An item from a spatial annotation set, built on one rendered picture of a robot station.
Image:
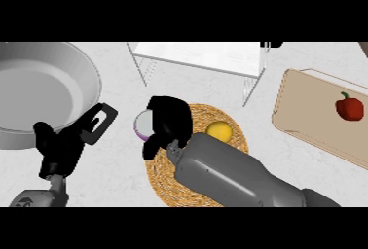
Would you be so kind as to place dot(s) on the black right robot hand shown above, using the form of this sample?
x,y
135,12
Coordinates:
x,y
170,116

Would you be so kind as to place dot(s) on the red bell pepper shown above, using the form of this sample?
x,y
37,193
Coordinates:
x,y
349,108

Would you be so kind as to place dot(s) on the beige cutting board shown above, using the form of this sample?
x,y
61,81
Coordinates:
x,y
317,113

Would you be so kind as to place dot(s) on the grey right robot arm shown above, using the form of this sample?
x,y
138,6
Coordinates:
x,y
229,175

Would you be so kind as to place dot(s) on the round woven straw placemat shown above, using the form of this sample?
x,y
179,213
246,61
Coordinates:
x,y
225,113

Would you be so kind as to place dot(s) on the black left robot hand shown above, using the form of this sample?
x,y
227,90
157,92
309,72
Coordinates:
x,y
58,149

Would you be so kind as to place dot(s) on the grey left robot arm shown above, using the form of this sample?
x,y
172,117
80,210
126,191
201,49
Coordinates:
x,y
43,196

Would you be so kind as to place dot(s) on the grey metal pot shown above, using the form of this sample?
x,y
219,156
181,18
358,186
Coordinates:
x,y
39,94

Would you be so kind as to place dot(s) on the dark brown corner object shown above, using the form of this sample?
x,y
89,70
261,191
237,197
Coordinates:
x,y
364,48

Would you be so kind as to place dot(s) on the purple-rimmed can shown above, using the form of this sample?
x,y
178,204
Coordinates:
x,y
144,124

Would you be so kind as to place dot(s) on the dark object at edge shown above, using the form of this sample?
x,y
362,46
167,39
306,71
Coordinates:
x,y
271,44

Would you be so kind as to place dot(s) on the yellow lemon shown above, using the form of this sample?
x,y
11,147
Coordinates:
x,y
219,130

